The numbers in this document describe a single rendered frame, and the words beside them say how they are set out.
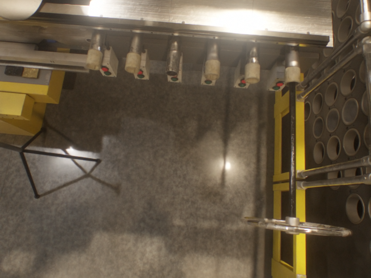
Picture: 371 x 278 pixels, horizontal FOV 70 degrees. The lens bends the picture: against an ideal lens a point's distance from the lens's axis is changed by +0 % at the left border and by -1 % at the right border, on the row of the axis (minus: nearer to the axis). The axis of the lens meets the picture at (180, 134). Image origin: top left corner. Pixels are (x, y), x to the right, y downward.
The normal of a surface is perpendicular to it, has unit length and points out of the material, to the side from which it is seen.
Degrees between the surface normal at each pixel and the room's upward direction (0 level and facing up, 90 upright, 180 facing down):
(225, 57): 90
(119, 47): 90
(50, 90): 90
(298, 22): 0
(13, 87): 0
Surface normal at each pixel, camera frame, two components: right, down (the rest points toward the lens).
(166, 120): 0.00, -0.23
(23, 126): 1.00, 0.09
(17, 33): -0.09, 0.97
